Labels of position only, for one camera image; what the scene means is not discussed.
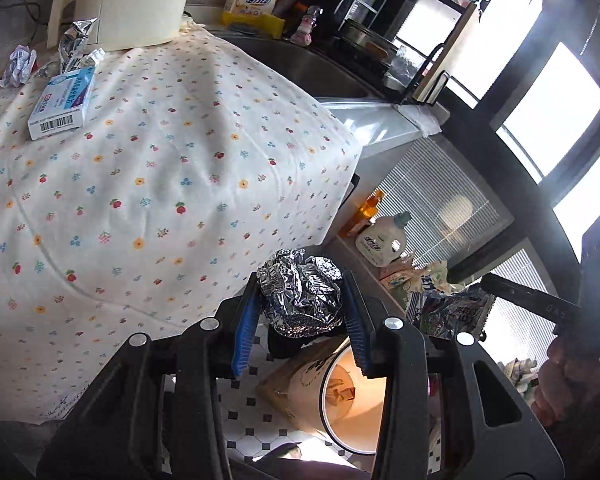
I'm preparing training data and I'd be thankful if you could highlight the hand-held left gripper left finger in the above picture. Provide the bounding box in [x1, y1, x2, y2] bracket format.
[35, 272, 263, 480]

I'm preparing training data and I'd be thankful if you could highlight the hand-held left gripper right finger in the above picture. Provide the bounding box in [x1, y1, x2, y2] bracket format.
[342, 270, 568, 480]

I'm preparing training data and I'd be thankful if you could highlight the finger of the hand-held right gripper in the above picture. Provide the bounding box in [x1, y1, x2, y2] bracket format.
[480, 272, 583, 327]

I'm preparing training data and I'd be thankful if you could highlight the brown paper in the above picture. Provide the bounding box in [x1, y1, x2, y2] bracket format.
[329, 376, 357, 404]

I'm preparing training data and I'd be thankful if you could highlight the foil ball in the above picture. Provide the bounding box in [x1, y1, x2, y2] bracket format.
[256, 248, 344, 337]

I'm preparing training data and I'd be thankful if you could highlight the white trash bin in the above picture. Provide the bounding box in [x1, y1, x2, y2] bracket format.
[280, 337, 389, 457]

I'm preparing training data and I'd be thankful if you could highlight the person's right hand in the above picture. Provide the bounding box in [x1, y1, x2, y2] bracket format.
[532, 340, 600, 429]

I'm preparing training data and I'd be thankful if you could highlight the cardboard box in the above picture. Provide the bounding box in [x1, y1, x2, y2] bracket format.
[256, 360, 306, 428]

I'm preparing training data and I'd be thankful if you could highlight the dark printed plastic bag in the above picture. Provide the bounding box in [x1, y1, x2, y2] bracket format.
[419, 287, 497, 339]

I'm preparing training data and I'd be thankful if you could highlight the white detergent bottle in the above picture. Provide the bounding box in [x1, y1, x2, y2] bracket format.
[354, 211, 414, 268]

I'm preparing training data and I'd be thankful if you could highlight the yellow green packet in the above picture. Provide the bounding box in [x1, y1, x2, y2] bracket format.
[414, 261, 454, 294]

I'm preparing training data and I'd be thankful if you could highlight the orange bottle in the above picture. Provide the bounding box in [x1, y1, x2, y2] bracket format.
[349, 190, 386, 239]

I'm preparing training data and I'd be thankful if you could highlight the white slatted window blind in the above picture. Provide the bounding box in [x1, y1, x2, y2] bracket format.
[375, 135, 514, 267]

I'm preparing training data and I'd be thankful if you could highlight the floral white tablecloth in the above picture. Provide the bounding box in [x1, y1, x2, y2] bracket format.
[0, 22, 364, 424]

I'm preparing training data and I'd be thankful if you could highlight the white cabinet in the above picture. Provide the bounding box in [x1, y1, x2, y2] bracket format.
[321, 98, 444, 221]

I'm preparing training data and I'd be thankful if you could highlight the pale cutting board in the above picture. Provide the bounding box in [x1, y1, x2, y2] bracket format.
[411, 1, 487, 107]

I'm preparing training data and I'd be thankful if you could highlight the steel sink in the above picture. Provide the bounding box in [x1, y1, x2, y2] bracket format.
[219, 34, 382, 102]

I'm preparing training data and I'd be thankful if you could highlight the steel pot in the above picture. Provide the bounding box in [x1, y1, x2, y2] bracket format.
[339, 16, 402, 69]

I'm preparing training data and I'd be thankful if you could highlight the white blue medicine box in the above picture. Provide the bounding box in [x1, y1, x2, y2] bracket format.
[27, 64, 97, 142]

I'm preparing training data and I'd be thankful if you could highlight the small pink bottle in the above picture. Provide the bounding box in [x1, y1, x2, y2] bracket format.
[290, 5, 324, 46]

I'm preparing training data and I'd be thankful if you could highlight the black dish rack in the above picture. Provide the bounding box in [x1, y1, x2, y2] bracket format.
[330, 0, 502, 107]

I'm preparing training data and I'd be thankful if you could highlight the large crumpled foil piece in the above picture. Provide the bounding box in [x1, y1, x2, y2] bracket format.
[56, 16, 107, 74]

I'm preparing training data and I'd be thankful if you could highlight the white air fryer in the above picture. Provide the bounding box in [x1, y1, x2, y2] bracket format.
[47, 0, 202, 54]

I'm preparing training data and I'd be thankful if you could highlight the crumpled white paper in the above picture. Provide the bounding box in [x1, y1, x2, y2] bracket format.
[0, 44, 39, 89]

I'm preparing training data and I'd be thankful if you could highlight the black power cable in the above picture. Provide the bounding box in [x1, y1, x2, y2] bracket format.
[7, 0, 49, 27]

